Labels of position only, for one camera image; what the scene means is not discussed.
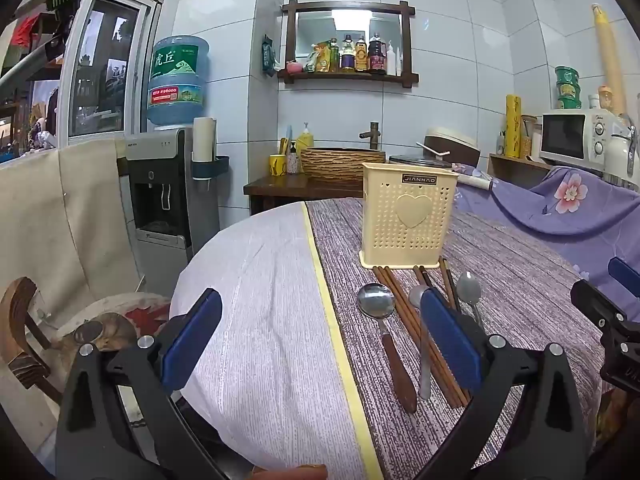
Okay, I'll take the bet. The white framed glass cabinet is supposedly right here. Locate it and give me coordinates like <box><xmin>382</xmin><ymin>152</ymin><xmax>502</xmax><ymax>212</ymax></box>
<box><xmin>57</xmin><ymin>0</ymin><xmax>163</xmax><ymax>138</ymax></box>

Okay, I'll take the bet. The printed seat cushion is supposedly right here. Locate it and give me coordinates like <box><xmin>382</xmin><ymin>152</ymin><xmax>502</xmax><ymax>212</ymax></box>
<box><xmin>55</xmin><ymin>292</ymin><xmax>173</xmax><ymax>356</ymax></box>

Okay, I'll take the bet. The glass pan lid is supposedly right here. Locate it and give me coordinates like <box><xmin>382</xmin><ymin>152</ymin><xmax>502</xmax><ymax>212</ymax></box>
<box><xmin>388</xmin><ymin>153</ymin><xmax>454</xmax><ymax>166</ymax></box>

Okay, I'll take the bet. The purple striped tablecloth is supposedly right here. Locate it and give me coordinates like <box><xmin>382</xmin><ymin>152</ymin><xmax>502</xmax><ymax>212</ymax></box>
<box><xmin>305</xmin><ymin>197</ymin><xmax>613</xmax><ymax>480</ymax></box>

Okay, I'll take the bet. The dark wooden framed wall shelf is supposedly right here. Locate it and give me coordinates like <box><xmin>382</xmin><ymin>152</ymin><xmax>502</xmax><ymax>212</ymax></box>
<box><xmin>277</xmin><ymin>1</ymin><xmax>420</xmax><ymax>90</ymax></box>

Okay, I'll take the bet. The green hanging packet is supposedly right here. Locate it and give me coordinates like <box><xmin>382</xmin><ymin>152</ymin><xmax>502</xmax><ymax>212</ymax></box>
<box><xmin>260</xmin><ymin>35</ymin><xmax>283</xmax><ymax>76</ymax></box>

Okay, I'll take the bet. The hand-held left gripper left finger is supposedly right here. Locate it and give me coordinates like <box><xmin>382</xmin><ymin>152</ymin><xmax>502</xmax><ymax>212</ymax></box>
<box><xmin>54</xmin><ymin>287</ymin><xmax>228</xmax><ymax>480</ymax></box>

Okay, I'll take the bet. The dark wooden washstand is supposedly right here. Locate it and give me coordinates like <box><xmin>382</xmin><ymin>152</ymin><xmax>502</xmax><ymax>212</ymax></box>
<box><xmin>243</xmin><ymin>175</ymin><xmax>366</xmax><ymax>216</ymax></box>

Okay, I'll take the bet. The white microwave oven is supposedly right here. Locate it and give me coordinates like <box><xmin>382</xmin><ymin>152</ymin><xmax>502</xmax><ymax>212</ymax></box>
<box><xmin>539</xmin><ymin>110</ymin><xmax>613</xmax><ymax>165</ymax></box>

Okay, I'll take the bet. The glass jar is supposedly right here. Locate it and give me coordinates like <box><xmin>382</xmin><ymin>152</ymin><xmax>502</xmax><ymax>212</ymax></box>
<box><xmin>520</xmin><ymin>115</ymin><xmax>538</xmax><ymax>159</ymax></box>

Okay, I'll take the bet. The yellow soap pump bottle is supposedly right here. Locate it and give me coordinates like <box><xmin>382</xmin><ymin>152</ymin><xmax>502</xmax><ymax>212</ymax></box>
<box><xmin>296</xmin><ymin>122</ymin><xmax>315</xmax><ymax>158</ymax></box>

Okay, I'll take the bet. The bronze faucet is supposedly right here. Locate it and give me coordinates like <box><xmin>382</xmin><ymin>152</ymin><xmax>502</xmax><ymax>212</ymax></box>
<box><xmin>359</xmin><ymin>121</ymin><xmax>381</xmax><ymax>151</ymax></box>

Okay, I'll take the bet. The wooden chair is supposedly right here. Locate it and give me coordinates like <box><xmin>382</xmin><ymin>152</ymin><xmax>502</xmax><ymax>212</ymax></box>
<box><xmin>0</xmin><ymin>276</ymin><xmax>63</xmax><ymax>406</ymax></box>

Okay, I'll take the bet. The cream and brown cooking pot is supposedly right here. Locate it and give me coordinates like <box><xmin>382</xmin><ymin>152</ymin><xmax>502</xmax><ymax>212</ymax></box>
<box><xmin>424</xmin><ymin>127</ymin><xmax>482</xmax><ymax>168</ymax></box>

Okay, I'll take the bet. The blue water jug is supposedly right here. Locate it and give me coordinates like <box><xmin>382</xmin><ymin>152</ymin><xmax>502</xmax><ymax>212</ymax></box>
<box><xmin>146</xmin><ymin>35</ymin><xmax>210</xmax><ymax>128</ymax></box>

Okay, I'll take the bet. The yellow printed packet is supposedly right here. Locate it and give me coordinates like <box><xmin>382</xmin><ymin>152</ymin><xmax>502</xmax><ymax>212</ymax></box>
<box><xmin>505</xmin><ymin>94</ymin><xmax>525</xmax><ymax>158</ymax></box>

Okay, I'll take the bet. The cream perforated plastic utensil holder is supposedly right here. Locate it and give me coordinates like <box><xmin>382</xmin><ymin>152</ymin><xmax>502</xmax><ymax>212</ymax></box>
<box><xmin>359</xmin><ymin>162</ymin><xmax>459</xmax><ymax>269</ymax></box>

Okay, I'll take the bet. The small all-metal spoon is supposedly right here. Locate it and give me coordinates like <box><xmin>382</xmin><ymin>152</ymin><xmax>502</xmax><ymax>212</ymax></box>
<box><xmin>456</xmin><ymin>271</ymin><xmax>486</xmax><ymax>328</ymax></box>

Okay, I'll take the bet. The dark soy sauce bottle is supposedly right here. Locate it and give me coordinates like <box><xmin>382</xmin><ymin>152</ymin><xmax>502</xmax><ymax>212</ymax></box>
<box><xmin>367</xmin><ymin>33</ymin><xmax>387</xmax><ymax>75</ymax></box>

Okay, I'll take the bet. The woven brown wash basin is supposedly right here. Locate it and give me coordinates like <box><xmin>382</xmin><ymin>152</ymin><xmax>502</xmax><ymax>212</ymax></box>
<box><xmin>299</xmin><ymin>147</ymin><xmax>387</xmax><ymax>183</ymax></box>

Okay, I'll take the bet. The grey water dispenser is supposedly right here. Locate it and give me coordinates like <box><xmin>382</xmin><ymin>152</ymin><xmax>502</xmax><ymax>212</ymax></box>
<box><xmin>116</xmin><ymin>126</ymin><xmax>222</xmax><ymax>295</ymax></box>

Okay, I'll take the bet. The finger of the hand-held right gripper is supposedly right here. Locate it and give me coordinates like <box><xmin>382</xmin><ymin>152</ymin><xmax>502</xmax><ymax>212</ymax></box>
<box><xmin>607</xmin><ymin>256</ymin><xmax>640</xmax><ymax>307</ymax></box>
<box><xmin>570</xmin><ymin>278</ymin><xmax>640</xmax><ymax>347</ymax></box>

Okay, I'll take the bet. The beige cloth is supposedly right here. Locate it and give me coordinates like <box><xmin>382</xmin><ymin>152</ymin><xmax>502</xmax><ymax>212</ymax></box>
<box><xmin>0</xmin><ymin>137</ymin><xmax>146</xmax><ymax>331</ymax></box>

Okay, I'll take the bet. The metal spoon with grey handle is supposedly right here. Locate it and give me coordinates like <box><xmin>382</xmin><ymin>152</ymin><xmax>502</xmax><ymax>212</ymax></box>
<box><xmin>408</xmin><ymin>285</ymin><xmax>434</xmax><ymax>401</ymax></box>

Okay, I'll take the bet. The metal spoon with wooden handle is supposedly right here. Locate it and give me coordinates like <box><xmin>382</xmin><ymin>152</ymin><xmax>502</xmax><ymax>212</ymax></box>
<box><xmin>356</xmin><ymin>283</ymin><xmax>418</xmax><ymax>415</ymax></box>

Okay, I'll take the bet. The tall yellow roll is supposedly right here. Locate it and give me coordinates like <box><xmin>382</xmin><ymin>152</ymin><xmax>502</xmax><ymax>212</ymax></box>
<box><xmin>591</xmin><ymin>4</ymin><xmax>627</xmax><ymax>116</ymax></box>

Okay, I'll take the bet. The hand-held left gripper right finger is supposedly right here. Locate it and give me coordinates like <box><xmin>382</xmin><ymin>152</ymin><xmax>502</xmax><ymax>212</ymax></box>
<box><xmin>415</xmin><ymin>286</ymin><xmax>599</xmax><ymax>480</ymax></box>

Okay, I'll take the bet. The white tablecloth with yellow edge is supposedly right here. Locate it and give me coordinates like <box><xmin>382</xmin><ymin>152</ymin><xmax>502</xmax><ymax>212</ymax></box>
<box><xmin>170</xmin><ymin>201</ymin><xmax>373</xmax><ymax>480</ymax></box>

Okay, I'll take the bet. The white electric kettle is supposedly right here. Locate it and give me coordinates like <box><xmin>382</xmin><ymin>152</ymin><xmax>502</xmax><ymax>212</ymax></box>
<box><xmin>602</xmin><ymin>115</ymin><xmax>640</xmax><ymax>186</ymax></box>

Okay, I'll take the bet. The yellow snack bag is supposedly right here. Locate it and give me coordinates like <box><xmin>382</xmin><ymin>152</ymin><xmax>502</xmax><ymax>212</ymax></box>
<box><xmin>303</xmin><ymin>40</ymin><xmax>331</xmax><ymax>73</ymax></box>

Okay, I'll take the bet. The purple floral cloth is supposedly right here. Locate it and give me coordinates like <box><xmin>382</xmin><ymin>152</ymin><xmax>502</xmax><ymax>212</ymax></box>
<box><xmin>452</xmin><ymin>166</ymin><xmax>640</xmax><ymax>321</ymax></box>

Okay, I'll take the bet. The red hanging cloth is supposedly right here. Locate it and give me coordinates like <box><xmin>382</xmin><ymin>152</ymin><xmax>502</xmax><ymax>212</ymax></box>
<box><xmin>12</xmin><ymin>12</ymin><xmax>41</xmax><ymax>48</ymax></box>

